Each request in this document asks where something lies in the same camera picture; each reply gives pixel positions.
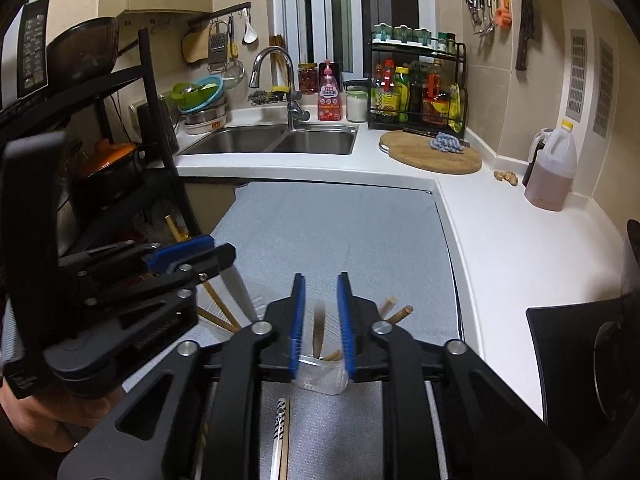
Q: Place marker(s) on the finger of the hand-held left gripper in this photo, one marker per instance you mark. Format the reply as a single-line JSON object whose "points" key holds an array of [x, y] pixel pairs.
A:
{"points": [[180, 255], [215, 260]]}

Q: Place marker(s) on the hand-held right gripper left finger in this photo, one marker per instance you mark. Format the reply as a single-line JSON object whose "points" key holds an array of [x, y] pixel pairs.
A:
{"points": [[298, 330]]}

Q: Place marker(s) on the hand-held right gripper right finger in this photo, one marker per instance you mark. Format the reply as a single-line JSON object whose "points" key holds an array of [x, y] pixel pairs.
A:
{"points": [[345, 330]]}

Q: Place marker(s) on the single wooden chopstick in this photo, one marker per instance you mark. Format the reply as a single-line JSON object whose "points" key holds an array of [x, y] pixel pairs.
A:
{"points": [[175, 230]]}

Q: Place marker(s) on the clear plastic utensil container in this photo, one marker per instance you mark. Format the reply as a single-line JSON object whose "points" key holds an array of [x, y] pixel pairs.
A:
{"points": [[320, 382]]}

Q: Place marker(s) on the pile of wooden chopsticks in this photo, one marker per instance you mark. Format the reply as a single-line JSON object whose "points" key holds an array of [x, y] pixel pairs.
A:
{"points": [[400, 314]]}

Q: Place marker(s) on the person's left hand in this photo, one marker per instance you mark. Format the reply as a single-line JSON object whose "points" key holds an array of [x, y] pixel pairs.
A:
{"points": [[35, 420]]}

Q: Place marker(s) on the grey woven mat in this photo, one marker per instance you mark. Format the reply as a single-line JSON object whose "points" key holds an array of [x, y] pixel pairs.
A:
{"points": [[350, 230]]}

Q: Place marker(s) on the orange lidded pot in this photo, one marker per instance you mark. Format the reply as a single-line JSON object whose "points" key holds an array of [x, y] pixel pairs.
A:
{"points": [[107, 165]]}

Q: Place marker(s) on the black electric kettle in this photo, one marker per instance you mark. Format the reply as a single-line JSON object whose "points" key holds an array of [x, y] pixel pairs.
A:
{"points": [[155, 125]]}

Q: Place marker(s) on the black storage rack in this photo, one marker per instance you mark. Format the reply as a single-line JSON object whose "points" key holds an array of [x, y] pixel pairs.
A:
{"points": [[150, 110]]}

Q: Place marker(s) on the stainless steel sink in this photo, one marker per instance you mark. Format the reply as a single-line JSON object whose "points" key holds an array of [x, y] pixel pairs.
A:
{"points": [[310, 141]]}

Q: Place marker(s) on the green and blue colander bowls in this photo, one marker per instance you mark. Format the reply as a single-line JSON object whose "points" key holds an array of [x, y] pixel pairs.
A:
{"points": [[200, 94]]}

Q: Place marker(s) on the sink sponge caddy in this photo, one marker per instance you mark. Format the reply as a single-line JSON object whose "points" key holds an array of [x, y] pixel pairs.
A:
{"points": [[267, 97]]}

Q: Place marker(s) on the round wooden cutting board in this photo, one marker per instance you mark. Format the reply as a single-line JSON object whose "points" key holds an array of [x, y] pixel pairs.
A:
{"points": [[425, 160]]}

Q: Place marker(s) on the metal mesh strainer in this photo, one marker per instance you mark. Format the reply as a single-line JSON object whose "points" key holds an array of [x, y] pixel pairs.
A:
{"points": [[233, 72]]}

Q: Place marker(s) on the pink dish soap bottle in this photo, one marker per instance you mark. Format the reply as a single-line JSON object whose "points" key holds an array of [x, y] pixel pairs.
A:
{"points": [[331, 102]]}

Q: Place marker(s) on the red chili jar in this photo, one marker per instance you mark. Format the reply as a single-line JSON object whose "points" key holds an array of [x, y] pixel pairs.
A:
{"points": [[308, 80]]}

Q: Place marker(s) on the hanging wooden board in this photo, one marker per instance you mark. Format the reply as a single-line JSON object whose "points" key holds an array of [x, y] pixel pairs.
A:
{"points": [[195, 49]]}

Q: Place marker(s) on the metal grater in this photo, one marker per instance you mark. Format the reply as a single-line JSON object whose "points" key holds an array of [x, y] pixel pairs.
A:
{"points": [[217, 50]]}

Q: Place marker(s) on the white lidded jar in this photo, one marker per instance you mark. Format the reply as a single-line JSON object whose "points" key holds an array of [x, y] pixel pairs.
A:
{"points": [[357, 107]]}

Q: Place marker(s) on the microwave oven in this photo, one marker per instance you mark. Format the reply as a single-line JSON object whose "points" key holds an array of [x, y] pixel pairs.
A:
{"points": [[32, 50]]}

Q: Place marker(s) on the chopstick holder behind faucet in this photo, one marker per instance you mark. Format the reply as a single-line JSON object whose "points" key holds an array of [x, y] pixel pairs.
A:
{"points": [[280, 60]]}

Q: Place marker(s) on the blue scrubbing cloth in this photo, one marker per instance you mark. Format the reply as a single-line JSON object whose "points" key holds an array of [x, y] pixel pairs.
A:
{"points": [[445, 144]]}

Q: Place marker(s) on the yellow peeler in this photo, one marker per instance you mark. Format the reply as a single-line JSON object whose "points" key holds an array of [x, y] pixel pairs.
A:
{"points": [[232, 47]]}

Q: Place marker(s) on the dark mixing bowl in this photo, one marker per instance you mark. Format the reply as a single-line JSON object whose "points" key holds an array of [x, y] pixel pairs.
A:
{"points": [[85, 52]]}

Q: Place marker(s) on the chrome kitchen faucet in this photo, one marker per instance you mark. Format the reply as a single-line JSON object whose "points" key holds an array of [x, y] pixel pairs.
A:
{"points": [[272, 52]]}

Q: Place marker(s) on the black glass gas stove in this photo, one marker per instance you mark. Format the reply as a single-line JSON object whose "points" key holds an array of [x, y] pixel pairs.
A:
{"points": [[565, 350]]}

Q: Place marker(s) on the ginger piece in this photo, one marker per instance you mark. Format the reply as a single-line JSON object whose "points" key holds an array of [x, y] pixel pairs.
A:
{"points": [[506, 177]]}

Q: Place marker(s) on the white ladle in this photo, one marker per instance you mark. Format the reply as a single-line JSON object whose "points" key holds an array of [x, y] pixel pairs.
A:
{"points": [[249, 35]]}

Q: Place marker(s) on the row of sauce bottles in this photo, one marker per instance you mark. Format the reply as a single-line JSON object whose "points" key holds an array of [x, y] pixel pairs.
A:
{"points": [[400, 95]]}

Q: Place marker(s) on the cooking oil jug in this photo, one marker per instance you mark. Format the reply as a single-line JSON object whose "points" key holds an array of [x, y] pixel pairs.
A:
{"points": [[550, 180]]}

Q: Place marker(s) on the window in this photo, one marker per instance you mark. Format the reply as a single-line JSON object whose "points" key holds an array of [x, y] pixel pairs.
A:
{"points": [[350, 10]]}

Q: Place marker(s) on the row of spice jars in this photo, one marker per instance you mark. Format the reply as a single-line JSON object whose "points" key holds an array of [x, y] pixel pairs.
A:
{"points": [[410, 35]]}

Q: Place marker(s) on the hanging cleaver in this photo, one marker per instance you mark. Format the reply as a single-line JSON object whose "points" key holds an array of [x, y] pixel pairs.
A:
{"points": [[525, 35]]}

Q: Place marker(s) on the black wall hook rail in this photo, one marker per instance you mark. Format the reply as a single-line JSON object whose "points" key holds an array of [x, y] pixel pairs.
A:
{"points": [[220, 15]]}

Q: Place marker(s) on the narrow wall vent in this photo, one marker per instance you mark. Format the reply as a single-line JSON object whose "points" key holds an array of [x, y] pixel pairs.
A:
{"points": [[576, 77]]}

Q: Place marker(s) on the wide wall vent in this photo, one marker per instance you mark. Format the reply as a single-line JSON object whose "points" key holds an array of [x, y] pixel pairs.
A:
{"points": [[603, 87]]}

